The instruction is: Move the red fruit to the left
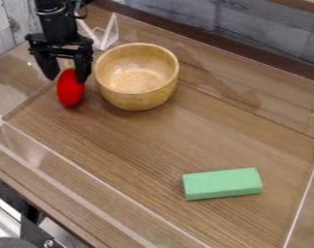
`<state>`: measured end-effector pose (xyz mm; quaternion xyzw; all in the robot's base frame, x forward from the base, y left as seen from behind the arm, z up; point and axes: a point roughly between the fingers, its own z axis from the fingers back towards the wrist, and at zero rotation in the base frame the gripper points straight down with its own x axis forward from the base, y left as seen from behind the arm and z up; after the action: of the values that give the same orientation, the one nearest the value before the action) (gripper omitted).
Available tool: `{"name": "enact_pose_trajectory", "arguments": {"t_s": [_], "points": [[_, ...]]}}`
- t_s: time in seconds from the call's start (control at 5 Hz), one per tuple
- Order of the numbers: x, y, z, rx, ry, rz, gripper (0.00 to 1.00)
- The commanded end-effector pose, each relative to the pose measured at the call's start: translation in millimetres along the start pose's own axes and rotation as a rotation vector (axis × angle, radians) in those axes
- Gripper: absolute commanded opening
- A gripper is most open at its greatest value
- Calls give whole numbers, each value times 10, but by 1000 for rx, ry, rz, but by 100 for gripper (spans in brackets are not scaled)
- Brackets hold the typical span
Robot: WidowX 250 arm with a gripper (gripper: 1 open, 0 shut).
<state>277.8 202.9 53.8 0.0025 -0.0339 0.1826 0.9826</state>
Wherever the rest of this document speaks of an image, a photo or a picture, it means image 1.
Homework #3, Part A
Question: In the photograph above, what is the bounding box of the wooden bowl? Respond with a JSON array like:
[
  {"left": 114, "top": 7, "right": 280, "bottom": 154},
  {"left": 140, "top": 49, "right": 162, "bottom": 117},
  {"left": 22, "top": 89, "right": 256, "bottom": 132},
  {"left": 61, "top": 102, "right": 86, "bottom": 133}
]
[{"left": 94, "top": 43, "right": 178, "bottom": 111}]

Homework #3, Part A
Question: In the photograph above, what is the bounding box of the green foam block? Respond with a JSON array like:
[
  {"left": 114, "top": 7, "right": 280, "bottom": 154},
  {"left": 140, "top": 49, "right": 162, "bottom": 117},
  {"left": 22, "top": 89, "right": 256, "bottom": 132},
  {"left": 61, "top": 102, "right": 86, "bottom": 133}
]
[{"left": 182, "top": 168, "right": 263, "bottom": 201}]

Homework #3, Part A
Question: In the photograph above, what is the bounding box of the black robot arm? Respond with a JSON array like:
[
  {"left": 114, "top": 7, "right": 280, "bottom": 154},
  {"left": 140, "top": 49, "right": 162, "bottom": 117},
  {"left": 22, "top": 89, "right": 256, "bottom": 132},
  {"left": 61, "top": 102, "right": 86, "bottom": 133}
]
[{"left": 24, "top": 0, "right": 94, "bottom": 83}]

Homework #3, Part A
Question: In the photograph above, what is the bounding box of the clear acrylic tray wall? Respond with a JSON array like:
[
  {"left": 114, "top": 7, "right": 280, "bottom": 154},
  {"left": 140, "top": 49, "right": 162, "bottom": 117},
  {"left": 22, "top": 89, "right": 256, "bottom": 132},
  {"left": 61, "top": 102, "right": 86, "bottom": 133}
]
[{"left": 0, "top": 119, "right": 209, "bottom": 248}]

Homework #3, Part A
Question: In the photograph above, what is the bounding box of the red plush strawberry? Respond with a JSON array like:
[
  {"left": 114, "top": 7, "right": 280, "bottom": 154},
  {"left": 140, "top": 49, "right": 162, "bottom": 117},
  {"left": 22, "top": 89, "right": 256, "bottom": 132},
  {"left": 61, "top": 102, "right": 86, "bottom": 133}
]
[{"left": 57, "top": 60, "right": 85, "bottom": 108}]

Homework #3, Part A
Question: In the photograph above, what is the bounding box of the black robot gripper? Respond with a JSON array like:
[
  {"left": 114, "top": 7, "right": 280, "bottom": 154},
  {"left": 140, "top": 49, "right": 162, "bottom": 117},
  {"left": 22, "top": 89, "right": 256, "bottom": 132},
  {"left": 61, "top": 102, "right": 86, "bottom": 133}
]
[{"left": 24, "top": 9, "right": 94, "bottom": 83}]

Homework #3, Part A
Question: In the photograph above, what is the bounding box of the clear acrylic triangular stand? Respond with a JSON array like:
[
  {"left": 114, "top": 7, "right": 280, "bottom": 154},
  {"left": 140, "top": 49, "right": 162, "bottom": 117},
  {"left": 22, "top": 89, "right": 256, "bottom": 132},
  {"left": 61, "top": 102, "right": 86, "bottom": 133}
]
[{"left": 77, "top": 14, "right": 119, "bottom": 51}]

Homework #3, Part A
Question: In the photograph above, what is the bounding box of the black metal bracket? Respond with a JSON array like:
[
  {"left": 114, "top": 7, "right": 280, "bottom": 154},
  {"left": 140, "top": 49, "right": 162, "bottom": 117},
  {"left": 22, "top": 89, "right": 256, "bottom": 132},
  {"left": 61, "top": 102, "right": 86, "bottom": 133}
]
[{"left": 20, "top": 215, "right": 66, "bottom": 248}]

